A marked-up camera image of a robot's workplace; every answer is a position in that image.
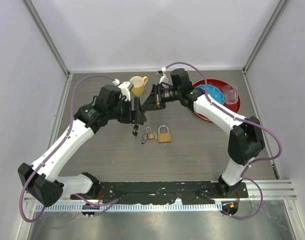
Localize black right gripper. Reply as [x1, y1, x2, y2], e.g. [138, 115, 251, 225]
[141, 83, 181, 112]

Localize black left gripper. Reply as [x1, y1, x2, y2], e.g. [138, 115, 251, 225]
[108, 97, 147, 124]

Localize small brass padlock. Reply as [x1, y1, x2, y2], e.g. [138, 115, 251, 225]
[146, 127, 155, 140]

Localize large brass padlock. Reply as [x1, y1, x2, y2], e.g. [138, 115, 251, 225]
[157, 125, 172, 144]

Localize orange black padlock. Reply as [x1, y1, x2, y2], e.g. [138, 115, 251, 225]
[133, 110, 143, 125]

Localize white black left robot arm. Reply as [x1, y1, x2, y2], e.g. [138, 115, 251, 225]
[17, 81, 147, 207]

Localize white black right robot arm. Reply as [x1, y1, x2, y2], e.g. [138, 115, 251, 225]
[141, 68, 265, 198]

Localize yellow ceramic mug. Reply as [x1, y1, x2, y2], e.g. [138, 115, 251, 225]
[130, 76, 149, 97]

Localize blue dotted dish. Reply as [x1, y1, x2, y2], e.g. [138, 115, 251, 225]
[207, 84, 225, 105]

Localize clear drinking glass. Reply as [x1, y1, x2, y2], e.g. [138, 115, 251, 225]
[222, 84, 239, 105]

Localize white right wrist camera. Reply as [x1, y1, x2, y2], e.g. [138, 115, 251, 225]
[156, 67, 169, 84]

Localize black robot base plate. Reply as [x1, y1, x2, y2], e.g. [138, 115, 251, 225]
[80, 181, 249, 205]

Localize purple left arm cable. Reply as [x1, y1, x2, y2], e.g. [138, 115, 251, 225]
[19, 74, 121, 223]

